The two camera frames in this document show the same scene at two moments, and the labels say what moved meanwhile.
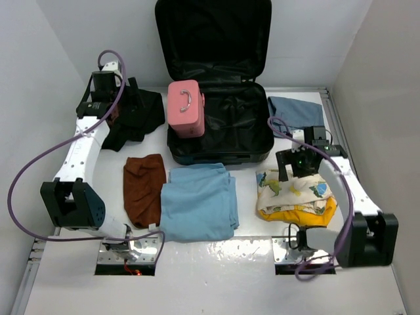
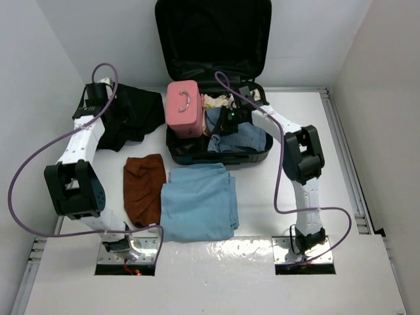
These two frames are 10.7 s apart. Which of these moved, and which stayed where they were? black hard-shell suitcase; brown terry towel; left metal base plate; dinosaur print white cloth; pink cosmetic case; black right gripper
Moved: dinosaur print white cloth; black right gripper
Stayed: brown terry towel; black hard-shell suitcase; pink cosmetic case; left metal base plate
